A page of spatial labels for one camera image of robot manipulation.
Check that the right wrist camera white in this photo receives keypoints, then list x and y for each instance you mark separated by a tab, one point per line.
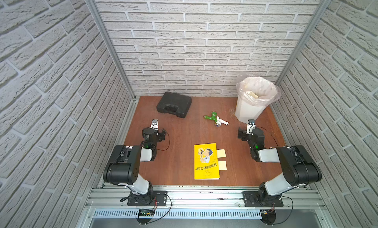
250	126

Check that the black plastic tool case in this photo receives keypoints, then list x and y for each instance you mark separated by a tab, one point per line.
175	104

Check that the green white toy faucet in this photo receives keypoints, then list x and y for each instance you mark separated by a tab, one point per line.
217	120

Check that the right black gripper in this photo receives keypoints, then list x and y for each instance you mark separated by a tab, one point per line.
245	135

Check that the aluminium frame rail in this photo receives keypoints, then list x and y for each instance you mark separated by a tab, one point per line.
202	197

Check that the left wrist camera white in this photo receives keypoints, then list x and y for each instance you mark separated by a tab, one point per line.
154	124

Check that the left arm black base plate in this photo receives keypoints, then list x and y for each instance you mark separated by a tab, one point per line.
154	198

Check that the small controller board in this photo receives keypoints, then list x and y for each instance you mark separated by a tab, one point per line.
146	214
268	217

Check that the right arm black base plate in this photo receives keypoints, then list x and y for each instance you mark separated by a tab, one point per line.
261	199

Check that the left small controller board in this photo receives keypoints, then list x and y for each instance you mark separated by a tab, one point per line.
146	214

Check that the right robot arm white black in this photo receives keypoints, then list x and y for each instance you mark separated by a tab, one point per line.
298	169

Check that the pink plastic bin liner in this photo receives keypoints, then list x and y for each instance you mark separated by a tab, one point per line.
267	91

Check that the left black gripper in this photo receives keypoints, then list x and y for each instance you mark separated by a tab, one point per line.
152	134

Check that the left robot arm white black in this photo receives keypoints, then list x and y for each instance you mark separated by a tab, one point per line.
122	169

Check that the right small controller board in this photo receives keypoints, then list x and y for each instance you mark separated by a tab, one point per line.
268	217

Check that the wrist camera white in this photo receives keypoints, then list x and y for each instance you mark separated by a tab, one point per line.
250	126
154	124

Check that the yellow children's book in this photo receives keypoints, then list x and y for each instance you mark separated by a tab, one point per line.
206	165

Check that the white trash bin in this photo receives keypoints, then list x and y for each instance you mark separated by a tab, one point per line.
244	111

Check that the yellow sticky note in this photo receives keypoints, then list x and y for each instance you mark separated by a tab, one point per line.
222	165
221	153

